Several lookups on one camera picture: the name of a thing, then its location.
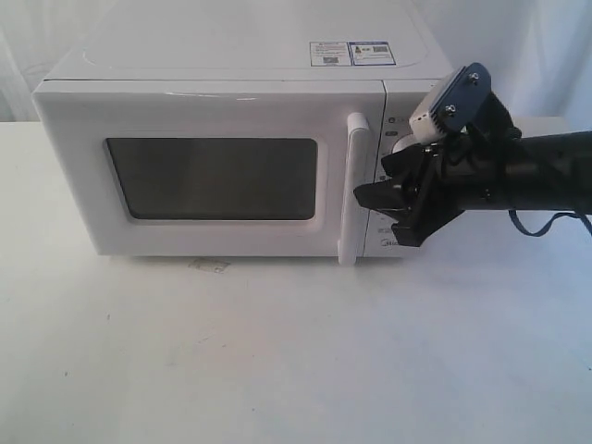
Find white microwave door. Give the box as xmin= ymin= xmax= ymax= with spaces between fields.
xmin=33 ymin=80 xmax=386 ymax=265

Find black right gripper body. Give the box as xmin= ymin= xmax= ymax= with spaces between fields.
xmin=392 ymin=145 xmax=463 ymax=247

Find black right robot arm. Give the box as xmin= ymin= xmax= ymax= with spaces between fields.
xmin=354 ymin=93 xmax=591 ymax=247

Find right blue label sticker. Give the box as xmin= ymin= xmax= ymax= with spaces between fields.
xmin=348 ymin=41 xmax=396 ymax=67

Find upper white control knob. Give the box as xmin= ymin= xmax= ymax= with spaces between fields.
xmin=391 ymin=134 xmax=417 ymax=154

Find white microwave oven body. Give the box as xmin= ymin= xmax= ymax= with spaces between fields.
xmin=35 ymin=1 xmax=452 ymax=263

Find left warning label sticker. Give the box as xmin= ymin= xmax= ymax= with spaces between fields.
xmin=309 ymin=42 xmax=352 ymax=67

